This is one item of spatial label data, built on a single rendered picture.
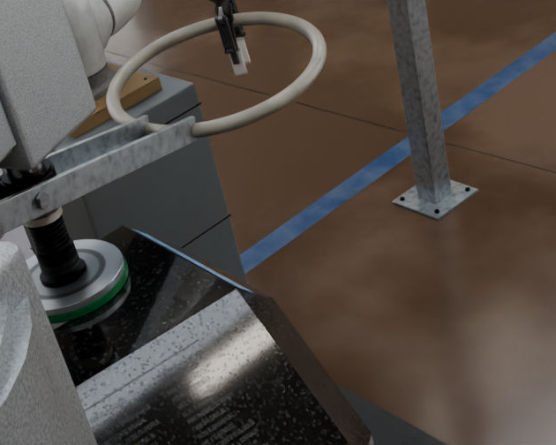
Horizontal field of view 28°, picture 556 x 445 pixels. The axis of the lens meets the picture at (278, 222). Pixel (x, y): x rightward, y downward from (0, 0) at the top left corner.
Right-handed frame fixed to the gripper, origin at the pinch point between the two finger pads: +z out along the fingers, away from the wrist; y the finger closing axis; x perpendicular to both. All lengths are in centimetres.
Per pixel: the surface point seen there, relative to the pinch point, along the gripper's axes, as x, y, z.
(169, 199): -26.5, 7.2, 32.9
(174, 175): -24.2, 4.0, 28.0
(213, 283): 10, 89, -5
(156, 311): 2, 96, -6
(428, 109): 34, -64, 61
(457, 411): 39, 36, 87
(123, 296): -5, 91, -5
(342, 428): 30, 105, 16
